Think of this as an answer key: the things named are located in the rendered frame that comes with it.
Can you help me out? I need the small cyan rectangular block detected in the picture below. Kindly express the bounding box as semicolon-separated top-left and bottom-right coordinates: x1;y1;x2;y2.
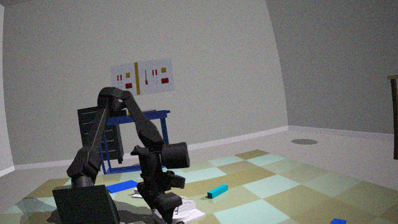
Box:
207;184;228;198

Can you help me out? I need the blue flat bar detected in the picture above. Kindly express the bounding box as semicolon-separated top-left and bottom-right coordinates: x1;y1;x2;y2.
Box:
331;218;346;224

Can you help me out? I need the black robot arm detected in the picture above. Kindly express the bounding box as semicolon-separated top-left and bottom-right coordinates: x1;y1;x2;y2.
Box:
67;86;190;191

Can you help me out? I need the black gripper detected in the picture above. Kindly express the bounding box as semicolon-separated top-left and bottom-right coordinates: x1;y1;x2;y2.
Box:
137;169;183;224

